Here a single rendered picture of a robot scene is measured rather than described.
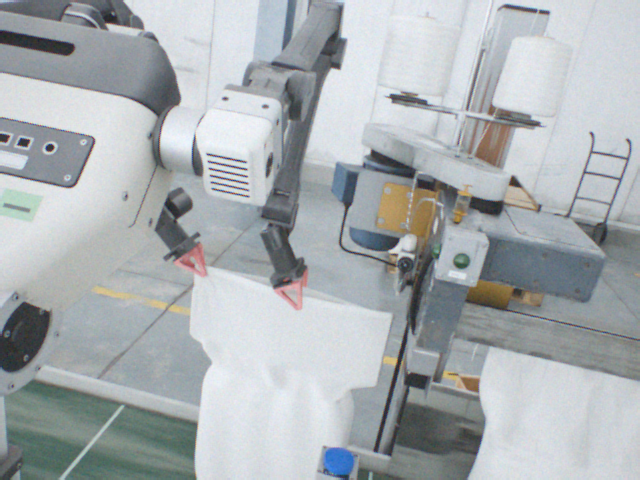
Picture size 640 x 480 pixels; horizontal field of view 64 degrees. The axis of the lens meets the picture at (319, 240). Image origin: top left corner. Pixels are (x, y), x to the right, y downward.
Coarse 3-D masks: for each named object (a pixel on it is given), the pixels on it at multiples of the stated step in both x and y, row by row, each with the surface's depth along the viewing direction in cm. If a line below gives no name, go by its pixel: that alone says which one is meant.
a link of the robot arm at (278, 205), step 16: (320, 64) 112; (336, 64) 114; (320, 80) 113; (304, 128) 112; (288, 144) 113; (304, 144) 113; (288, 160) 112; (288, 176) 112; (272, 192) 112; (288, 192) 116; (272, 208) 112; (288, 208) 112
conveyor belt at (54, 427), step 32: (32, 384) 172; (32, 416) 159; (64, 416) 162; (96, 416) 164; (128, 416) 166; (160, 416) 169; (32, 448) 148; (64, 448) 150; (96, 448) 152; (128, 448) 154; (160, 448) 156; (192, 448) 158
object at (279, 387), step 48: (240, 288) 123; (192, 336) 132; (240, 336) 127; (288, 336) 123; (336, 336) 121; (384, 336) 120; (240, 384) 126; (288, 384) 124; (336, 384) 125; (240, 432) 128; (288, 432) 125; (336, 432) 125
